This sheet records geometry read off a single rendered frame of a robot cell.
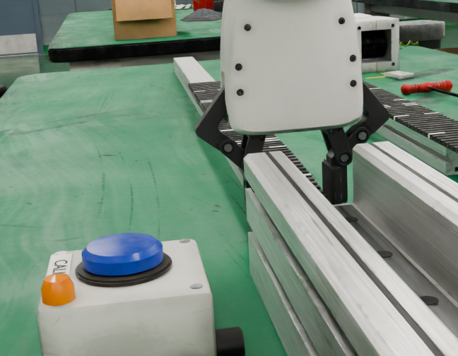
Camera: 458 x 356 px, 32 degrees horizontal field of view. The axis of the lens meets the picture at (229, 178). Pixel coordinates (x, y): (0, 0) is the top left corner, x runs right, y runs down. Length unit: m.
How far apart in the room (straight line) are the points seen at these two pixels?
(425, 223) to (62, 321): 0.18
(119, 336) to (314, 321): 0.09
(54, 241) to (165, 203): 0.12
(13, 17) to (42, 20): 0.39
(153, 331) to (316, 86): 0.26
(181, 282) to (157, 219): 0.30
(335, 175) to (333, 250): 0.27
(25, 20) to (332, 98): 10.92
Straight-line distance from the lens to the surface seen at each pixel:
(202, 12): 3.39
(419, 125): 0.85
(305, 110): 0.58
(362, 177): 0.52
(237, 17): 0.56
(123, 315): 0.37
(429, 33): 5.50
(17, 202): 0.78
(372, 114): 0.61
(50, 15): 11.45
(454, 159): 0.78
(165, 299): 0.37
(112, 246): 0.40
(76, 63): 2.59
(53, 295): 0.37
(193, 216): 0.68
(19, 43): 11.49
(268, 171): 0.47
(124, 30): 2.63
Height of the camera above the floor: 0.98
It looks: 15 degrees down
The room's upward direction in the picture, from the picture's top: 4 degrees counter-clockwise
